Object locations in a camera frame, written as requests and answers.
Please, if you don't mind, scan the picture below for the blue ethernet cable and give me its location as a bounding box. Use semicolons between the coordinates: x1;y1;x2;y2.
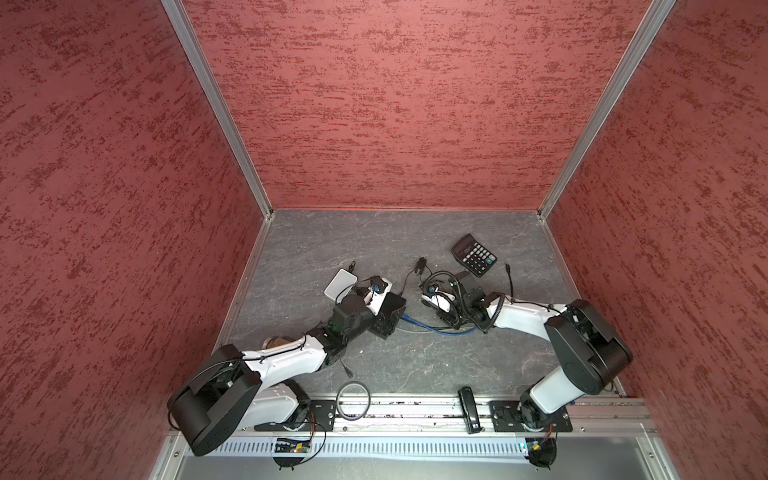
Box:
398;314;478;337

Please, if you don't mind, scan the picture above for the black calculator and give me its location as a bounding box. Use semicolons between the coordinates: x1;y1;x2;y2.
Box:
450;234;497;278

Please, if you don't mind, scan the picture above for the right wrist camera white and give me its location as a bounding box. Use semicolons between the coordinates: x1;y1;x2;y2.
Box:
422;291;455;313

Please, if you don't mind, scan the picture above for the black power adapter with cord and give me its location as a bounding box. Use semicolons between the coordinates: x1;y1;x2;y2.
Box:
347;261;386;288

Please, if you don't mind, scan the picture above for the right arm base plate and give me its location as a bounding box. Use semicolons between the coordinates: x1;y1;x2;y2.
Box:
488;400;573;434

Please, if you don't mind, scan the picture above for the black cable ring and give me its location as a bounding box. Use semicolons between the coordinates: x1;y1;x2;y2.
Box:
335;381;372;422

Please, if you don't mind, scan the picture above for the black clip handle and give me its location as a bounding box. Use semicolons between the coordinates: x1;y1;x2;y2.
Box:
458;386;483;435

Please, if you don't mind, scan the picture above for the black rectangular box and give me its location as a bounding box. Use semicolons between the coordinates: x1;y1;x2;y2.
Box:
368;292;406;340

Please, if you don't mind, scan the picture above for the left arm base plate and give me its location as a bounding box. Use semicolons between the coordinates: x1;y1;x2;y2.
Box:
250;400;336;433

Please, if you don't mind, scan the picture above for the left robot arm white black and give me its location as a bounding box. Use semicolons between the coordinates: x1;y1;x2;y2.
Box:
167;292;403;457

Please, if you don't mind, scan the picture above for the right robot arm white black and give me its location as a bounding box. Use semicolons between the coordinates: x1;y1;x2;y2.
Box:
422;280;633;432

